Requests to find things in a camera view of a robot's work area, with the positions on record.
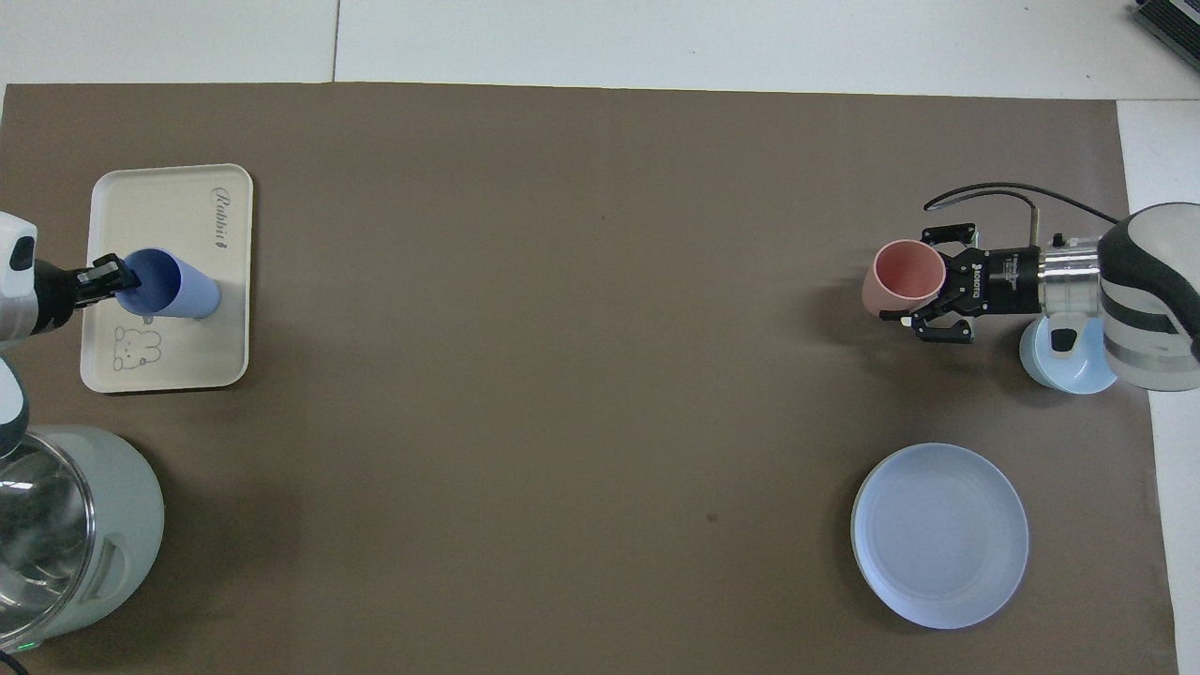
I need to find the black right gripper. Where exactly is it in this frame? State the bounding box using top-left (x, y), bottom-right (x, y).
top-left (879, 222), bottom-right (1043, 346)

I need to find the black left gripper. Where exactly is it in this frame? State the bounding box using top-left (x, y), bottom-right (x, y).
top-left (34, 253), bottom-right (143, 331)

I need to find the pink ribbed cup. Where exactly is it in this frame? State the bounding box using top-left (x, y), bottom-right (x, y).
top-left (861, 239), bottom-right (948, 319)

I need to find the blue ribbed cup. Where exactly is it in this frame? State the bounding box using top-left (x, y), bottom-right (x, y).
top-left (115, 247), bottom-right (223, 321)

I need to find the cream rabbit print tray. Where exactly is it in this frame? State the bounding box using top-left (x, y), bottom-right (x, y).
top-left (80, 163), bottom-right (255, 395)

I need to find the light blue bowl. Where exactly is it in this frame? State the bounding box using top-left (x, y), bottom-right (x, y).
top-left (1019, 314), bottom-right (1122, 396)

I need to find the pale green cooking pot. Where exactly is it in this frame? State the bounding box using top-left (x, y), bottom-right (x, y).
top-left (0, 425), bottom-right (166, 655)

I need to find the blue round plate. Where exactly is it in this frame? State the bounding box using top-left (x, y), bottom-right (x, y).
top-left (850, 442), bottom-right (1030, 630)

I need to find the glass pot lid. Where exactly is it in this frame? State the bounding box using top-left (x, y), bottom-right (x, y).
top-left (0, 429), bottom-right (98, 640)

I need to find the grey ribbed device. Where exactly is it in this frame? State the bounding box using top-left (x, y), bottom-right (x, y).
top-left (1130, 0), bottom-right (1200, 53)

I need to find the brown table mat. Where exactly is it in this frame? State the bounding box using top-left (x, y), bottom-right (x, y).
top-left (0, 82), bottom-right (1180, 675)

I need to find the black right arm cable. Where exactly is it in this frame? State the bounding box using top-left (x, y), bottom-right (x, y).
top-left (923, 181), bottom-right (1126, 247)

